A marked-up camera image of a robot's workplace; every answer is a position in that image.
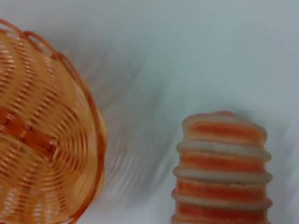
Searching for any orange woven plastic basket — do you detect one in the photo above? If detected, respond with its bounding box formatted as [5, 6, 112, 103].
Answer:
[0, 18, 108, 224]

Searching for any orange white striped bread loaf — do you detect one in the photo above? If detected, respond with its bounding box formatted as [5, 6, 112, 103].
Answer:
[170, 110, 273, 224]

